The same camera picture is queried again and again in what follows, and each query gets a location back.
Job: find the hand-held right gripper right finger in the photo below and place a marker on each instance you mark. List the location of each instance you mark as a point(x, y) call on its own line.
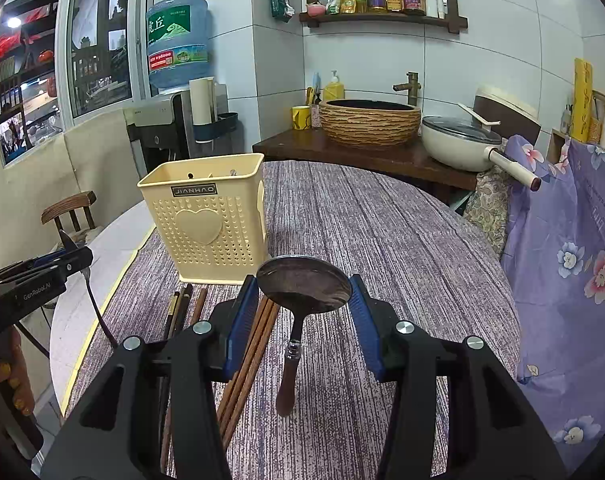
point(367, 322)

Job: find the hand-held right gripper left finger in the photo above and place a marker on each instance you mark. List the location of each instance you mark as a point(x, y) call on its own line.
point(242, 322)

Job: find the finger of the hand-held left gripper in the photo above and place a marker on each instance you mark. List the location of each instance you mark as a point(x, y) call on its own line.
point(52, 260)
point(78, 260)

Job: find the brown wooden chopstick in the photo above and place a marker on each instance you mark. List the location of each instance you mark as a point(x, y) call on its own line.
point(268, 340)
point(200, 305)
point(260, 350)
point(252, 345)

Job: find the black chopstick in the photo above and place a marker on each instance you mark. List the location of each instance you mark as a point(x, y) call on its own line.
point(172, 310)
point(182, 305)

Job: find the cream plastic utensil holder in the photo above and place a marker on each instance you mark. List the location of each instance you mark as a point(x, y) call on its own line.
point(202, 230)

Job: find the person's left hand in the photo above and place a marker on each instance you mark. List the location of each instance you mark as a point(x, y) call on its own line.
point(17, 370)

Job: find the wooden chair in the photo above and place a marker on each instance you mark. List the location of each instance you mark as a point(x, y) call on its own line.
point(67, 207)

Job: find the beige cardboard panel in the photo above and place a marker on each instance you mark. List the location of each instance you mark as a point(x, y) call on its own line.
point(97, 170)

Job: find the purple striped tablecloth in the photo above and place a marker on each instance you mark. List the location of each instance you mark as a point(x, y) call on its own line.
point(357, 220)

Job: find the water dispenser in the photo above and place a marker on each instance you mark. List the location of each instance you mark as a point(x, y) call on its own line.
point(152, 130)

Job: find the beige paisley fabric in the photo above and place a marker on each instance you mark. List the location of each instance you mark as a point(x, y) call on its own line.
point(490, 205)

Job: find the dark wooden counter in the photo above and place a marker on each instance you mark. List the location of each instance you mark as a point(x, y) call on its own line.
point(302, 147)

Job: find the brown ribbed sink basin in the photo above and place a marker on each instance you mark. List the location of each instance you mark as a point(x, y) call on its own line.
point(370, 125)

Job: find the purple floral cloth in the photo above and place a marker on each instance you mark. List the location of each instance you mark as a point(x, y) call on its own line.
point(557, 240)

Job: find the sliding glass window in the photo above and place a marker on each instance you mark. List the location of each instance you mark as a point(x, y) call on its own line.
point(102, 50)

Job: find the yellow mug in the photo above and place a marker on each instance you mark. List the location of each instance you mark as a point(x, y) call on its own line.
point(301, 118)

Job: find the glass pan lid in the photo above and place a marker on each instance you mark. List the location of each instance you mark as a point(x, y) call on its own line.
point(457, 130)

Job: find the yellow soap dispenser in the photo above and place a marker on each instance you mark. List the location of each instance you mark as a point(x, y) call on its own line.
point(334, 91)

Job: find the white rice paddle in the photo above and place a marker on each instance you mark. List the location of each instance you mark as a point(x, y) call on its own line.
point(477, 115)

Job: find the brass faucet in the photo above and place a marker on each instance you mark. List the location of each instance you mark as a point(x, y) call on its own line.
point(412, 87)

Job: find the blue water bottle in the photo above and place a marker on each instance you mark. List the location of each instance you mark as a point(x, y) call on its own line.
point(180, 40)

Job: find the cream brown rice cooker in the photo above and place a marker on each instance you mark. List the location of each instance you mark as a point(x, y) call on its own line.
point(512, 110)

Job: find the tall yellow packet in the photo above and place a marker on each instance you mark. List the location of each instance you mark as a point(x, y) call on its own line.
point(581, 100)

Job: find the pink bowl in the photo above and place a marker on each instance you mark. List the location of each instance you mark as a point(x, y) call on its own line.
point(316, 9)

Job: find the green hanging packet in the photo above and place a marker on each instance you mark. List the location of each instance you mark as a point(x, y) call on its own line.
point(281, 0)

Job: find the blue wall holder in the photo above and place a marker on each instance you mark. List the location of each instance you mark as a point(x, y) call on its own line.
point(222, 127)

